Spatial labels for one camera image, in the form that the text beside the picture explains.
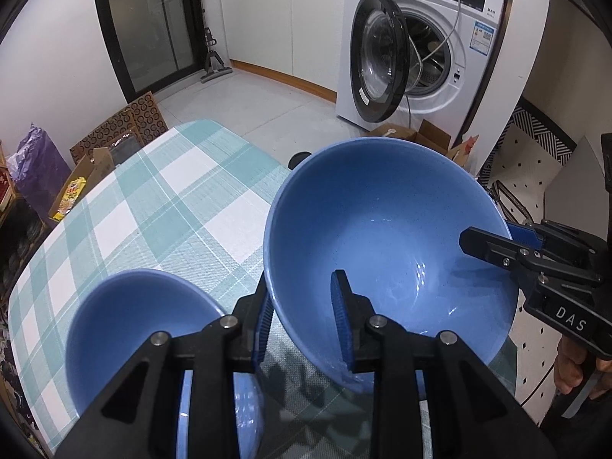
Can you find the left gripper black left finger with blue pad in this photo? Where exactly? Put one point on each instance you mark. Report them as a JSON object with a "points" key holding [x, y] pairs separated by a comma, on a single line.
{"points": [[260, 324]]}

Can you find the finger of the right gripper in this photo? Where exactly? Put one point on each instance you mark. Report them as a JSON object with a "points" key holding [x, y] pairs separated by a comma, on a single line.
{"points": [[495, 249], [526, 236]]}

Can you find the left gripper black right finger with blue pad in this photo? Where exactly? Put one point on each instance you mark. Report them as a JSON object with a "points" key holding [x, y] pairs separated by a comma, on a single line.
{"points": [[472, 415]]}

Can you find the large blue bowl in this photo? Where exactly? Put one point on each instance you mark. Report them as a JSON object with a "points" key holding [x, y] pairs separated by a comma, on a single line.
{"points": [[389, 213]]}

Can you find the white kitchen cabinets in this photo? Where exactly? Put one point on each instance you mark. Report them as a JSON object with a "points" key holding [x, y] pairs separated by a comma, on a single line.
{"points": [[295, 42]]}

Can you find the person's right hand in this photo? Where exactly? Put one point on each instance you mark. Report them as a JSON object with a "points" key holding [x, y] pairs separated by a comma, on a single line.
{"points": [[568, 373]]}

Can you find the black white patterned rug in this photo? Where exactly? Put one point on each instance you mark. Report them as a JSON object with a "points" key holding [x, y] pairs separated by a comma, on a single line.
{"points": [[530, 152]]}

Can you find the open red cardboard box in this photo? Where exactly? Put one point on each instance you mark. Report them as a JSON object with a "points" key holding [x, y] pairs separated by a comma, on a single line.
{"points": [[430, 136]]}

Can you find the white washing machine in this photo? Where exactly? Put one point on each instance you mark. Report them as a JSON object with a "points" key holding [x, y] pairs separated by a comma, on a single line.
{"points": [[410, 61]]}

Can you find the teal checked tablecloth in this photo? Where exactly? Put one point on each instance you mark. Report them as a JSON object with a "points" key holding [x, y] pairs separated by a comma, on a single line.
{"points": [[193, 203]]}

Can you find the yellow snack packet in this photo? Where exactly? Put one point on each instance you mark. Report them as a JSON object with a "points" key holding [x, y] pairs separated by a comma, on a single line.
{"points": [[69, 198]]}

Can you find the brown cardboard box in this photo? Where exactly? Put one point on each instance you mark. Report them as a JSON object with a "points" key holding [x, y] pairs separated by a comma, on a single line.
{"points": [[88, 173]]}

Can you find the purple plastic bag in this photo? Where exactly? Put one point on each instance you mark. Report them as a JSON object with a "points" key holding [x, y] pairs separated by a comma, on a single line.
{"points": [[38, 170]]}

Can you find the patterned cardboard sheet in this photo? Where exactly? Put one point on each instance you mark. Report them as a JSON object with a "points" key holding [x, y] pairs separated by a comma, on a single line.
{"points": [[141, 118]]}

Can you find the grey floor mop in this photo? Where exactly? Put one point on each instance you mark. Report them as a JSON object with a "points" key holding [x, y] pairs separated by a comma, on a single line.
{"points": [[214, 65]]}

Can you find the black glass sliding door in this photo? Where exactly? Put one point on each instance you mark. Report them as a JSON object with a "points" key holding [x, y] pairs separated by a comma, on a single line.
{"points": [[152, 43]]}

